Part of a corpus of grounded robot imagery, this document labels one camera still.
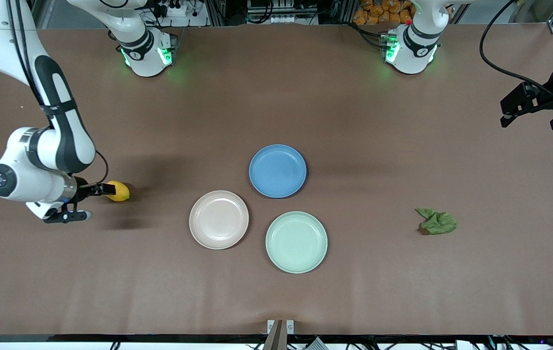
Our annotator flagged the pale green plate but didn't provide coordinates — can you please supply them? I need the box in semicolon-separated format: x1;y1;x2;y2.
265;210;328;274

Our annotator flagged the white power strip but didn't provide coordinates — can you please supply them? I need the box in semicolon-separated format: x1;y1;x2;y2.
157;0;210;28

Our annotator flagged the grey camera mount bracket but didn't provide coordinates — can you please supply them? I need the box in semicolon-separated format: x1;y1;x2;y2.
263;319;295;350

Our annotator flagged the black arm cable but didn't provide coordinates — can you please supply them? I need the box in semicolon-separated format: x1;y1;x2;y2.
479;0;553;96
6;0;110;185

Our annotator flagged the green lettuce leaf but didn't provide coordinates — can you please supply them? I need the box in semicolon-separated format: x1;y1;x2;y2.
415;207;458;236

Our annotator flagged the bag of orange items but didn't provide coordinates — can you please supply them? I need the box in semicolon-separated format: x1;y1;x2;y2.
352;0;416;26

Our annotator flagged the beige plate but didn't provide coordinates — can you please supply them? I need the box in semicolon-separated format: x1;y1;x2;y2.
189;190;250;250

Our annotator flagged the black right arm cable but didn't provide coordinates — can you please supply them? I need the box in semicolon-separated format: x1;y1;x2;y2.
6;0;110;185

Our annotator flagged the blue plate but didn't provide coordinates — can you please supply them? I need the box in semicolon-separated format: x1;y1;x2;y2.
249;144;308;199

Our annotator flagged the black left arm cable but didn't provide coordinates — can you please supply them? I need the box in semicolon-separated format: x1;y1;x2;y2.
479;0;553;96

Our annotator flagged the yellow lemon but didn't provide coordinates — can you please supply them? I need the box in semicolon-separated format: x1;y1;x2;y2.
105;180;131;203

